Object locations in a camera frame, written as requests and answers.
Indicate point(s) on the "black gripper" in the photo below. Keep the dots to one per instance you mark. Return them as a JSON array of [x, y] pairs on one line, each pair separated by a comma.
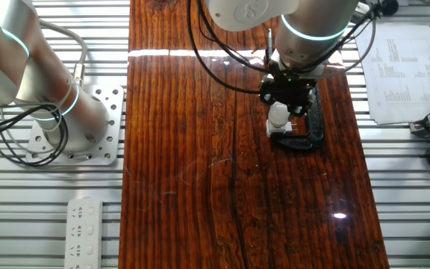
[[287, 86]]

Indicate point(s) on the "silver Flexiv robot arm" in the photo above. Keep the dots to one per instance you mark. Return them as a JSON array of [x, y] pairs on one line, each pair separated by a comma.
[[312, 18]]

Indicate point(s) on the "white bulb socket adapter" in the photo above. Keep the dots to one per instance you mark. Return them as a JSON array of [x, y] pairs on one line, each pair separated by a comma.
[[276, 131]]

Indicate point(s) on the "brown wooden board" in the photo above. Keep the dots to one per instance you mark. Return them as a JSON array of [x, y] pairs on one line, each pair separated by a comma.
[[185, 149]]

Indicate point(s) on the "white light bulb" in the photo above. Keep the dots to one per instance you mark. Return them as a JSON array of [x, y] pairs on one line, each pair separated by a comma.
[[278, 114]]

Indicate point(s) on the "white power strip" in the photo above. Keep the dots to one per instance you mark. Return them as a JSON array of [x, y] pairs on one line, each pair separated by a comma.
[[84, 231]]

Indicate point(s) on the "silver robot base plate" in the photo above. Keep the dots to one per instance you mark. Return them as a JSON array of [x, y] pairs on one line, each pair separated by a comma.
[[114, 123]]

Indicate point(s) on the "printed white paper sheets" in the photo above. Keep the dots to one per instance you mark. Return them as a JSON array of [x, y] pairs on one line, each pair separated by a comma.
[[405, 86]]

